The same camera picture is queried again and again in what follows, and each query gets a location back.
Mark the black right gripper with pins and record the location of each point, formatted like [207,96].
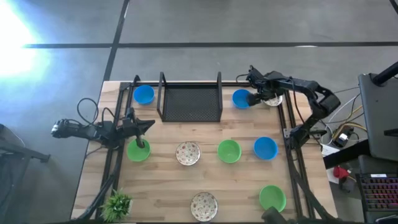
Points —
[265,84]

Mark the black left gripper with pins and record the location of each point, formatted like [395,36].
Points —
[130,127]

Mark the blue plastic mini bowl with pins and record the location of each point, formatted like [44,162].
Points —
[144,94]
[265,148]
[240,99]

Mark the green plastic mini bowl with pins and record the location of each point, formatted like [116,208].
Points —
[133,154]
[272,196]
[229,151]

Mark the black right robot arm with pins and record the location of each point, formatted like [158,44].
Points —
[311,85]

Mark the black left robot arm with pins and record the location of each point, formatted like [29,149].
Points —
[81,130]

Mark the black mesh metal tray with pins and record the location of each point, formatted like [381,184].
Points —
[192,105]

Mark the small green potted plant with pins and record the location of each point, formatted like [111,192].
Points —
[116,205]

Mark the white paper sheet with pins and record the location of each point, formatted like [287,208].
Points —
[329,151]

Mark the white power adapter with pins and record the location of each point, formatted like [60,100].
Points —
[343,137]

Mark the black beam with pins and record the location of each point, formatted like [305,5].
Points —
[345,155]

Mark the small red object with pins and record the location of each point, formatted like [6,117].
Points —
[340,172]

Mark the grey computer monitor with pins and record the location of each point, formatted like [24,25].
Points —
[379,118]

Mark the black pole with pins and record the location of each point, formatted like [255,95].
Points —
[387,73]

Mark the laptop with backlit keyboard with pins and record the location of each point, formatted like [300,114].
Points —
[379,193]

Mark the black aluminium table frame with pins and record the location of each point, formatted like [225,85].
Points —
[228,84]

